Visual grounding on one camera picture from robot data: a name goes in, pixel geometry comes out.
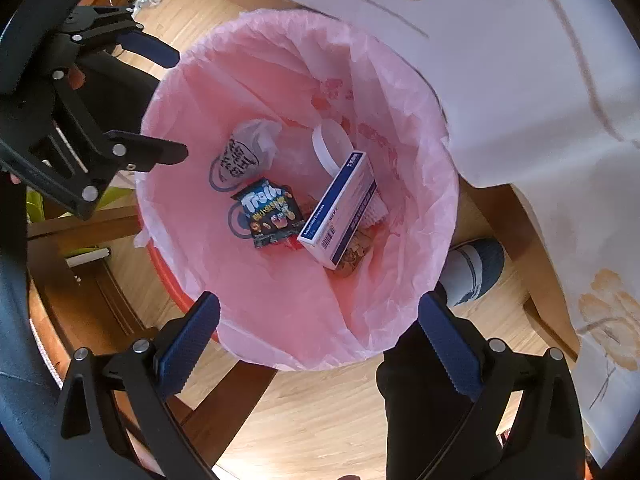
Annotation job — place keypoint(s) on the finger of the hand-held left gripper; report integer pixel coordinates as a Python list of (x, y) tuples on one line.
[(150, 50), (150, 152)]

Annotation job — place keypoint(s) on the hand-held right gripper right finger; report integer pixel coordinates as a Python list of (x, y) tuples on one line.
[(447, 345)]

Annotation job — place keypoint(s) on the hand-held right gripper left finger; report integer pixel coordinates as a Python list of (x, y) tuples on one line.
[(187, 350)]

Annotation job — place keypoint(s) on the printed white plastic bag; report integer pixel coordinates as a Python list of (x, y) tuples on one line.
[(250, 145)]

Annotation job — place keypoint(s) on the red bin with pink liner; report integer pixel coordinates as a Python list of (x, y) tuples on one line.
[(300, 310)]

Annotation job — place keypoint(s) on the dark candy wrapper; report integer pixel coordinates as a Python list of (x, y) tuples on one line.
[(265, 210)]

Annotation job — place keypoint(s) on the brown paper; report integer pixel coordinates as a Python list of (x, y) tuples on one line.
[(352, 257)]

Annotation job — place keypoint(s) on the silver blister pack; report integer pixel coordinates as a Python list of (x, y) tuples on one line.
[(375, 212)]

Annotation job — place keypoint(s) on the blue white medicine box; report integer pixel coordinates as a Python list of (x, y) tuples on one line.
[(335, 210)]

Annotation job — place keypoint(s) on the person's left hand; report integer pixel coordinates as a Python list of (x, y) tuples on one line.
[(76, 77)]

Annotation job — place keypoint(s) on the black cloth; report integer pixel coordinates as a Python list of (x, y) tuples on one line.
[(120, 95)]

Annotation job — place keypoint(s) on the green object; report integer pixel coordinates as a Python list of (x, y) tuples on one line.
[(115, 197)]

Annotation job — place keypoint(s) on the person's blue white slipper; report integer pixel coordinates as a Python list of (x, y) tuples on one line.
[(477, 265)]

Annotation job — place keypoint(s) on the white cylinder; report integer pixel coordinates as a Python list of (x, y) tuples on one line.
[(87, 256)]

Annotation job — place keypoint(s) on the dark blue cloth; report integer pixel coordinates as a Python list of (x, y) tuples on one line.
[(25, 360)]

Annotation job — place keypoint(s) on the wooden furniture frame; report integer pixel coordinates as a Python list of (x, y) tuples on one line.
[(75, 300)]

